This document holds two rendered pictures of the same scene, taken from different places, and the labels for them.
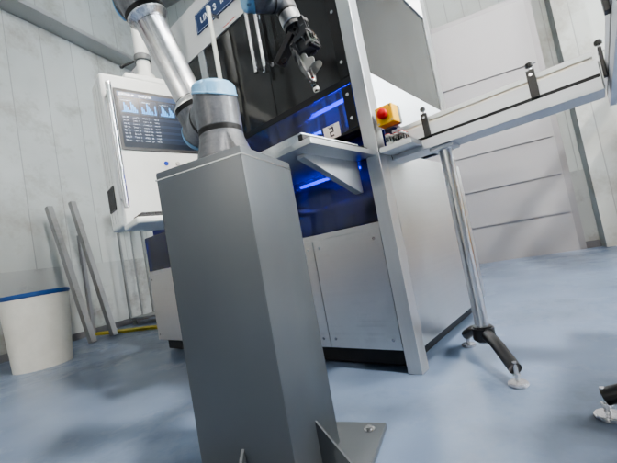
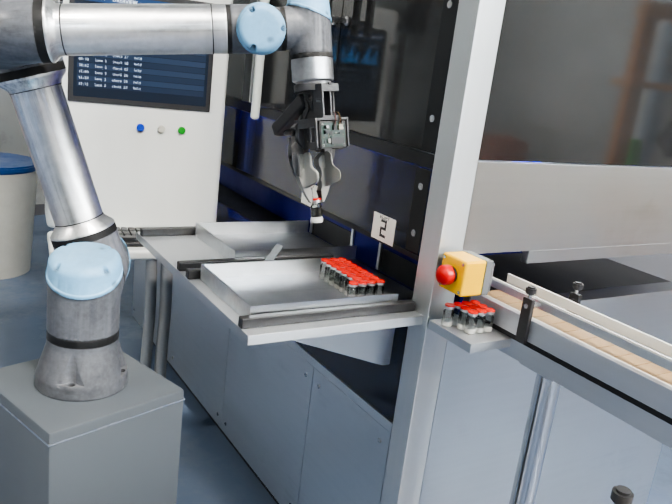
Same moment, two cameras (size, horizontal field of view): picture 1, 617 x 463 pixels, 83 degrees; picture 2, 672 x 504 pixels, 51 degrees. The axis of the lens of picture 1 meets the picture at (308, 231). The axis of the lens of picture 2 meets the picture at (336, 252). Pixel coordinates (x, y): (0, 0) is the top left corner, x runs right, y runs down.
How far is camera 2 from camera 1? 100 cm
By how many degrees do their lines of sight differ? 25
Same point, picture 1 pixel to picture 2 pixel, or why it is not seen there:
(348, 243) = (350, 416)
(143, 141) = (107, 87)
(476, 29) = not seen: outside the picture
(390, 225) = (403, 445)
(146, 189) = (96, 171)
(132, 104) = not seen: hidden behind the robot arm
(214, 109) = (63, 320)
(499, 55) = not seen: outside the picture
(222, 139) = (64, 367)
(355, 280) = (343, 472)
